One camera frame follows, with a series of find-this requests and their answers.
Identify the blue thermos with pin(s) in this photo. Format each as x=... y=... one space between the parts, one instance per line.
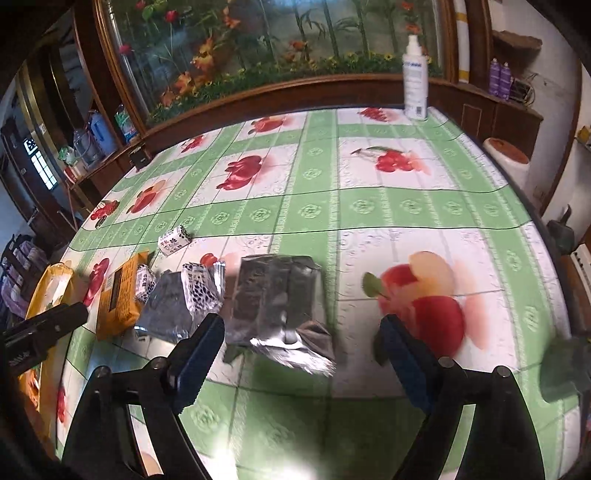
x=102 y=134

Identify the artificial flower glass display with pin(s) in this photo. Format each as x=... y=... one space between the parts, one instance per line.
x=277 y=37

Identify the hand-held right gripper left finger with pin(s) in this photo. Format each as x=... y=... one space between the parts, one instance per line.
x=201 y=360

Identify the large silver foil packet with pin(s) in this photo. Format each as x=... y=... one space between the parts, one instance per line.
x=277 y=300

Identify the small white printed candy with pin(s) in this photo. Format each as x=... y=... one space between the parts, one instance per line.
x=199 y=281
x=147 y=282
x=173 y=240

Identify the yellow-brown biscuit packet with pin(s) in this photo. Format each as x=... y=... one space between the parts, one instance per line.
x=117 y=300

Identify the small dark glass bottle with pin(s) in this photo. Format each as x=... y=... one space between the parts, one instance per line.
x=138 y=159

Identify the brown wooden wall shelf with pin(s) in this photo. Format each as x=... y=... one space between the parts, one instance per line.
x=517 y=39

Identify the white spray bottle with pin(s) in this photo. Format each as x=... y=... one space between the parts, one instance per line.
x=415 y=83

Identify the carved wooden armchair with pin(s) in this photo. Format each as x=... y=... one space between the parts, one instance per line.
x=18 y=258

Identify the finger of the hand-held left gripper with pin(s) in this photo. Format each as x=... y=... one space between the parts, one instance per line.
x=64 y=318

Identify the green bag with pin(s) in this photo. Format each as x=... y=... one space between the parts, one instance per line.
x=67 y=156

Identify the grey-blue water jug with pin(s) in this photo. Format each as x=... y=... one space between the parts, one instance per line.
x=85 y=150

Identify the barred window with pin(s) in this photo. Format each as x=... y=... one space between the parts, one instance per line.
x=44 y=168

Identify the purple spray can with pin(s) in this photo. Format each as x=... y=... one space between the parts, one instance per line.
x=494 y=78
x=506 y=82

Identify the white stool with orange top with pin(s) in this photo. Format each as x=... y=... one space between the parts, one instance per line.
x=508 y=170

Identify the dark grey bundle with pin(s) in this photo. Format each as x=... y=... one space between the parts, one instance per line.
x=561 y=230

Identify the small silver foil packet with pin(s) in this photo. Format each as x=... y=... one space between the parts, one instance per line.
x=171 y=314

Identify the clear plastic water bottle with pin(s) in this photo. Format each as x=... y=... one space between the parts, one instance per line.
x=125 y=124

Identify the green fruit-print tablecloth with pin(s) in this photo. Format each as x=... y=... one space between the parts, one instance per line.
x=323 y=194

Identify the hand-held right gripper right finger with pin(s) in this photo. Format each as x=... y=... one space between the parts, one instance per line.
x=408 y=364

